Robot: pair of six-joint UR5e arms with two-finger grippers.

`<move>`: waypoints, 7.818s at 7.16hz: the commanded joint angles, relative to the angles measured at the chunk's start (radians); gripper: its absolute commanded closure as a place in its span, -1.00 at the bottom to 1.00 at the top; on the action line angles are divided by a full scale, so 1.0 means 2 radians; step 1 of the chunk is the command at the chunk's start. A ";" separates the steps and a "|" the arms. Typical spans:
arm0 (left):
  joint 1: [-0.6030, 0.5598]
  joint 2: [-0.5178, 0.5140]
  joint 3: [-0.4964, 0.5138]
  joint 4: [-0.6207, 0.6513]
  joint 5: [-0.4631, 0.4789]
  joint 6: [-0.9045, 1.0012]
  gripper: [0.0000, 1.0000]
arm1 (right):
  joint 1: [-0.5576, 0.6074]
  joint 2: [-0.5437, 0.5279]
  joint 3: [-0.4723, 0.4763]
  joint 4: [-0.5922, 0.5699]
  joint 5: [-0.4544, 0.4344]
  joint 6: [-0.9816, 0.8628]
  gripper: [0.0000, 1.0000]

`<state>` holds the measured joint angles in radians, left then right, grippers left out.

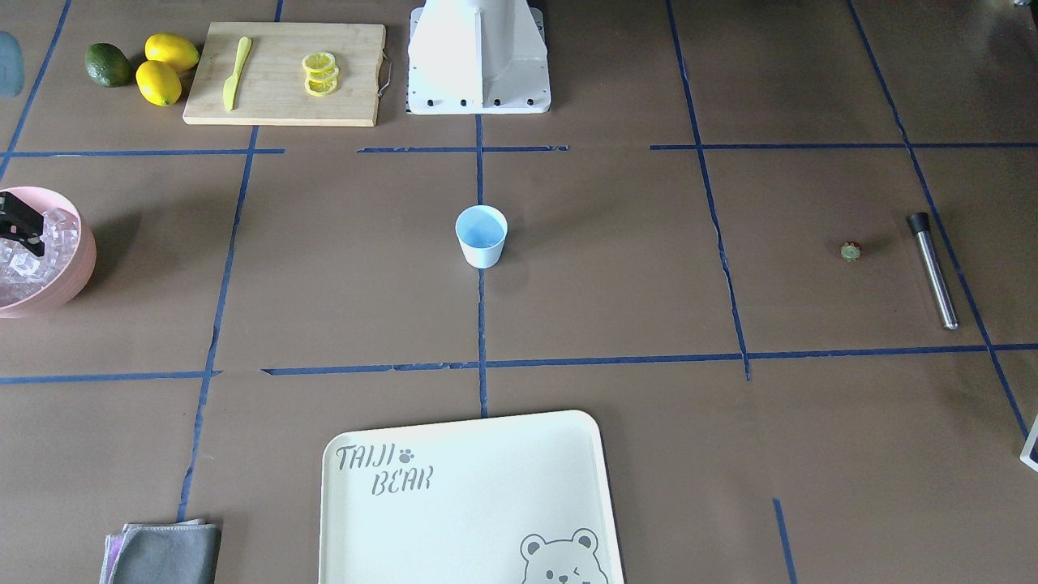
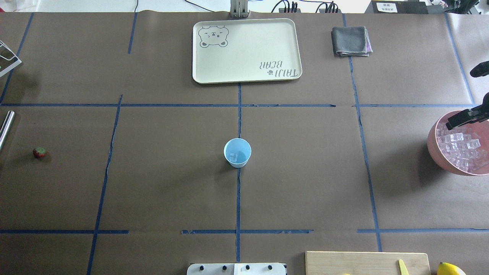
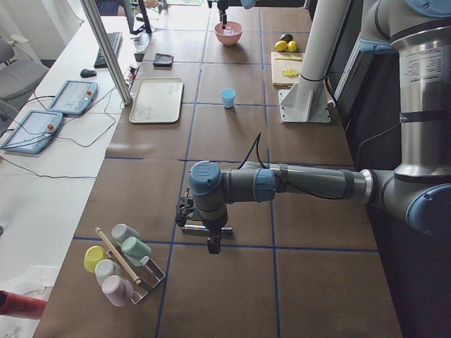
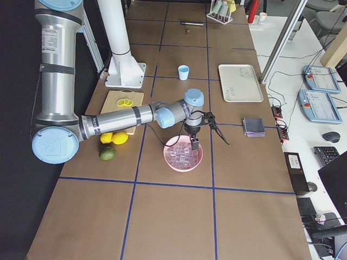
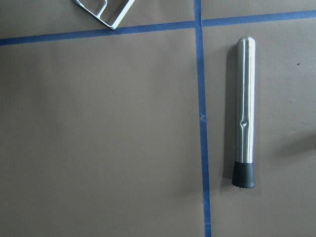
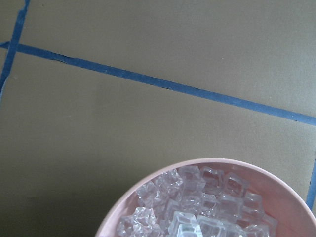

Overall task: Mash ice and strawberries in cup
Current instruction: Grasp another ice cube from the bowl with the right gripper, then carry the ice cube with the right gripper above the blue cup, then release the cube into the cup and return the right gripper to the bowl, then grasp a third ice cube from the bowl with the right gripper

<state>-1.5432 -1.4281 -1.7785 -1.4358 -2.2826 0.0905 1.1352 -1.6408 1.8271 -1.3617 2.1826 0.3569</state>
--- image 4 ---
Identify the lemon slices stack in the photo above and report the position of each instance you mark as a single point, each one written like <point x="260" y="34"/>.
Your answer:
<point x="125" y="102"/>

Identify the aluminium frame post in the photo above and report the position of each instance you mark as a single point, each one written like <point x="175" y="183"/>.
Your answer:
<point x="283" y="38"/>

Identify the white wire cup rack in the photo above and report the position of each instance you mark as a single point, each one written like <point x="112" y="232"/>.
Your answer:
<point x="220" y="19"/>

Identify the black power box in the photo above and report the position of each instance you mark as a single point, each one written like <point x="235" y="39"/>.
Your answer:
<point x="296" y="173"/>

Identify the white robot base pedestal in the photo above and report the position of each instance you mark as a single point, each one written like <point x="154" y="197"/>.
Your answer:
<point x="124" y="71"/>

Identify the white paper cup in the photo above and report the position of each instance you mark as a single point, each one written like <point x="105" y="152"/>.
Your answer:
<point x="262" y="17"/>

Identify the grey cup on rack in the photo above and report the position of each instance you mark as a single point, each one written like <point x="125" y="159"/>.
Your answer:
<point x="223" y="10"/>

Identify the far teach pendant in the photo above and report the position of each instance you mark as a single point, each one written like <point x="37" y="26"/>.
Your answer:
<point x="321" y="78"/>

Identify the teach pendant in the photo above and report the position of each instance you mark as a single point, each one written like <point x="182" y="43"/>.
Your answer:
<point x="318" y="106"/>
<point x="321" y="78"/>

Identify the yellow lemon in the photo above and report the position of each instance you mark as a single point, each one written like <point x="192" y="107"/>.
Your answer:
<point x="106" y="138"/>
<point x="119" y="138"/>

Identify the light blue plastic cup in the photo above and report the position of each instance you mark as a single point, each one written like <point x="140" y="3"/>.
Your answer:
<point x="183" y="72"/>

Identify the near teach pendant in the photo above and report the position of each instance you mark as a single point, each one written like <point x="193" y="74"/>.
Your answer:
<point x="318" y="106"/>

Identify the green avocado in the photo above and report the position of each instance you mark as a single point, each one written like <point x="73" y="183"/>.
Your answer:
<point x="108" y="153"/>

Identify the red bottle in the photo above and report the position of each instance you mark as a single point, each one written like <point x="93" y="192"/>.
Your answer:
<point x="253" y="10"/>

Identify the pink bowl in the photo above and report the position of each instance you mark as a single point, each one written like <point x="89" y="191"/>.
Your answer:
<point x="183" y="138"/>

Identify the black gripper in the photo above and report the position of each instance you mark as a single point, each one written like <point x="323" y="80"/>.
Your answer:
<point x="192" y="131"/>

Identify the black monitor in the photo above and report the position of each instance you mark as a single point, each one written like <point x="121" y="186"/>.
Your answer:
<point x="333" y="177"/>

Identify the folded grey cloth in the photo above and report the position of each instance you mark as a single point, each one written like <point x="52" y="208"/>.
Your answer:
<point x="253" y="127"/>

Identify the mint green cup on rack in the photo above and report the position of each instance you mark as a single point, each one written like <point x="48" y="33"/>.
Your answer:
<point x="216" y="6"/>

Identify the cream bear serving tray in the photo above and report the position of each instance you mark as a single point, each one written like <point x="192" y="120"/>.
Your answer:
<point x="239" y="83"/>

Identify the steel muddler rod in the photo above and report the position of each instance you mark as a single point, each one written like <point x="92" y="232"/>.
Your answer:
<point x="200" y="24"/>

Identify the grey office chair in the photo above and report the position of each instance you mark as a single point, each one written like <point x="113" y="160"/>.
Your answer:
<point x="328" y="19"/>

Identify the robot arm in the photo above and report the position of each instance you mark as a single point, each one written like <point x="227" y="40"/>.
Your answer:
<point x="62" y="122"/>

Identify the wooden cutting board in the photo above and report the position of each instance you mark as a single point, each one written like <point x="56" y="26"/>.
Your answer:
<point x="114" y="104"/>

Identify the black computer mouse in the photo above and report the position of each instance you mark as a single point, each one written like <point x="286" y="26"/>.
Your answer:
<point x="332" y="137"/>

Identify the black keyboard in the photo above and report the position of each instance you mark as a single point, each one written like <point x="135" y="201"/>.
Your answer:
<point x="326" y="154"/>

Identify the clear ice cube pile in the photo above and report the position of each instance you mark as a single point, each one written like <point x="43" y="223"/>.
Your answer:
<point x="181" y="156"/>

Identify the yellow cup on rack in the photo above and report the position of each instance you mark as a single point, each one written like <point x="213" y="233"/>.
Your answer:
<point x="231" y="6"/>

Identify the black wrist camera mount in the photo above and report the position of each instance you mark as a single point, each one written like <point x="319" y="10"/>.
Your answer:
<point x="208" y="118"/>

